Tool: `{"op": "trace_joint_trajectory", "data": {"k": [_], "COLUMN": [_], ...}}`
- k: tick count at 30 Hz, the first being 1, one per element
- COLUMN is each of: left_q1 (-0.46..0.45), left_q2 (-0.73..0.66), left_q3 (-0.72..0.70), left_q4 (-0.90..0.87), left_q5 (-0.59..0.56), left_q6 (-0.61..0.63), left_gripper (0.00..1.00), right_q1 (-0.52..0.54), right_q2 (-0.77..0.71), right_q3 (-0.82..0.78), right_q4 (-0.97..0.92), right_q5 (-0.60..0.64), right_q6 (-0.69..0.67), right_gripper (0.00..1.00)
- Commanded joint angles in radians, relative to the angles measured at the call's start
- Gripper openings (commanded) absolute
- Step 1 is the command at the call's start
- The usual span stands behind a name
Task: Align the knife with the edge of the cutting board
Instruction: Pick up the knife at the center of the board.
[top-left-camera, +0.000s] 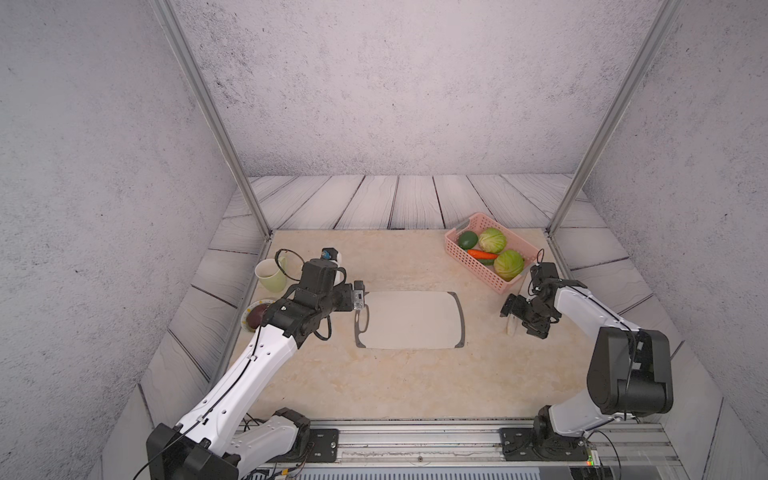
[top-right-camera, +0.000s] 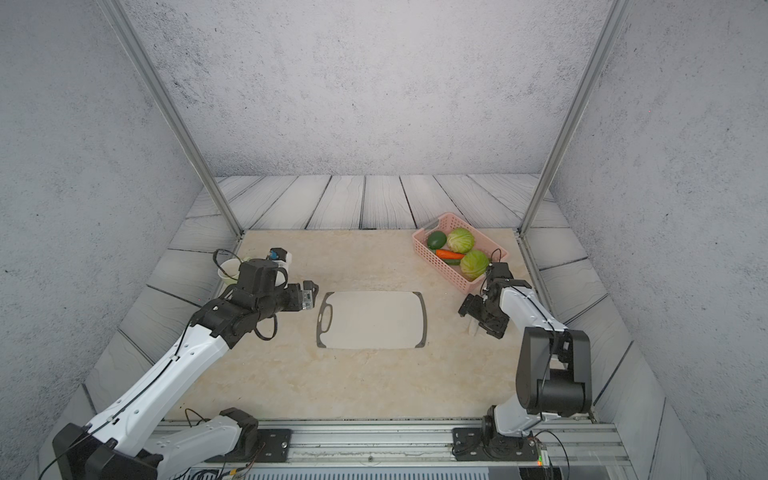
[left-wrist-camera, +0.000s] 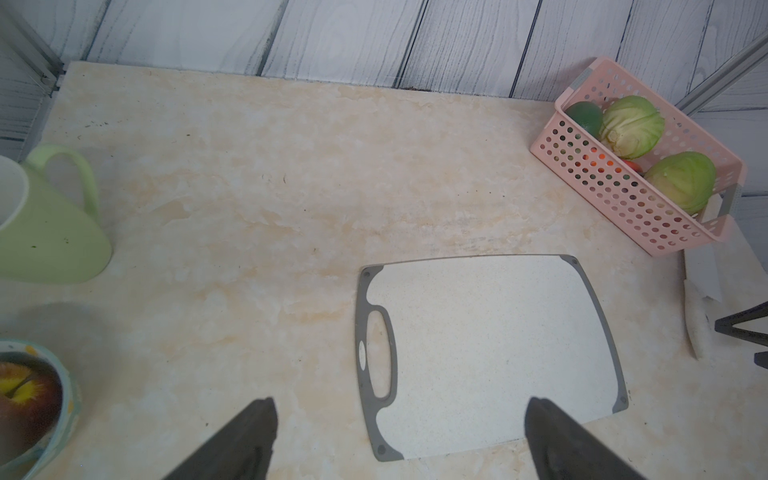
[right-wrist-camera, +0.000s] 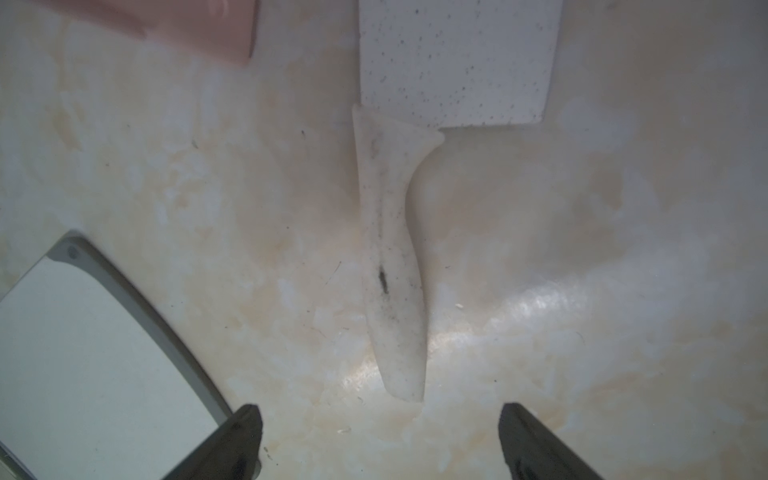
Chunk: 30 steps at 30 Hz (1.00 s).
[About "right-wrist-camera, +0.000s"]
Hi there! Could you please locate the pink plastic basket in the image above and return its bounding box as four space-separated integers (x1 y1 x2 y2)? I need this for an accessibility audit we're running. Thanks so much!
42 0 260 65

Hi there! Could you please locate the white speckled cleaver knife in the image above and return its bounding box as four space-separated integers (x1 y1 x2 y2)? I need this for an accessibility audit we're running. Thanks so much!
352 0 563 402

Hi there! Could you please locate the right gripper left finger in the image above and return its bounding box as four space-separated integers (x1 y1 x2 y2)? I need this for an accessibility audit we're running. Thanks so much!
164 404 263 480

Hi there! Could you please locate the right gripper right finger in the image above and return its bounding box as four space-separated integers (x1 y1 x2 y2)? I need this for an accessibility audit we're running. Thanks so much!
498 402 602 480

